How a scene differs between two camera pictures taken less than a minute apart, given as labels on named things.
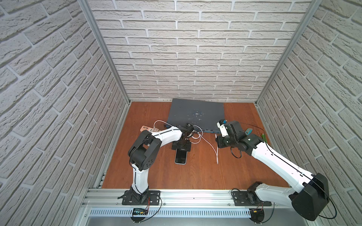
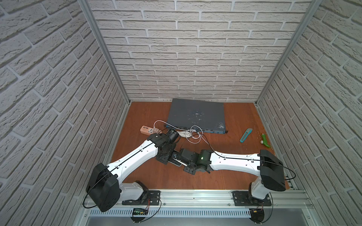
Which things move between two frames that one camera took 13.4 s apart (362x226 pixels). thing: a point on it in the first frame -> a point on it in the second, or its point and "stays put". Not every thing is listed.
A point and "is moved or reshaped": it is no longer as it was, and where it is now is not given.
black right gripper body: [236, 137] -> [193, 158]
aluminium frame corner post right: [313, 5] stays put
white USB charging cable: [198, 138] is moved or reshaped
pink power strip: [149, 128] stays put
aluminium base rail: [103, 207] stays put
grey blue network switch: [204, 113] stays put
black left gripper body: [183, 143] -> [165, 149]
